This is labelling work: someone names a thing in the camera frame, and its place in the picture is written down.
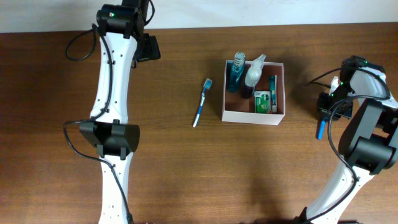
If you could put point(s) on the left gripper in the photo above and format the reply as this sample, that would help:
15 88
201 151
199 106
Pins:
149 48

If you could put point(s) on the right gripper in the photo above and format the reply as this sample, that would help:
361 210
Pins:
324 106

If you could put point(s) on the blue disposable razor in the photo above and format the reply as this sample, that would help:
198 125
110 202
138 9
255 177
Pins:
320 129

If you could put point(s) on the red green toothpaste tube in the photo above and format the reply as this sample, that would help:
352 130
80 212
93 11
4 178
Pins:
273 89

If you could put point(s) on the green soap box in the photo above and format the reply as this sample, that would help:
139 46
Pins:
262 101

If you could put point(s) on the blue white toothbrush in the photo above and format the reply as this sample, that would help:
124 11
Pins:
206 86

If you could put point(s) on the clear spray bottle purple liquid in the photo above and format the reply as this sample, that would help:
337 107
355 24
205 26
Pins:
253 76

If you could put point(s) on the teal mouthwash bottle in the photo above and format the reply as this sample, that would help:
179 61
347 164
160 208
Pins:
236 72

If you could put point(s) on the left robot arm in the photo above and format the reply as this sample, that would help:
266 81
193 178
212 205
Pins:
123 44

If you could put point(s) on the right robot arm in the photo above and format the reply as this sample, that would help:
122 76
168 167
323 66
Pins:
360 114

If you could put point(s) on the white box pink interior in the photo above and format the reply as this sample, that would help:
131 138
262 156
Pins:
236 109

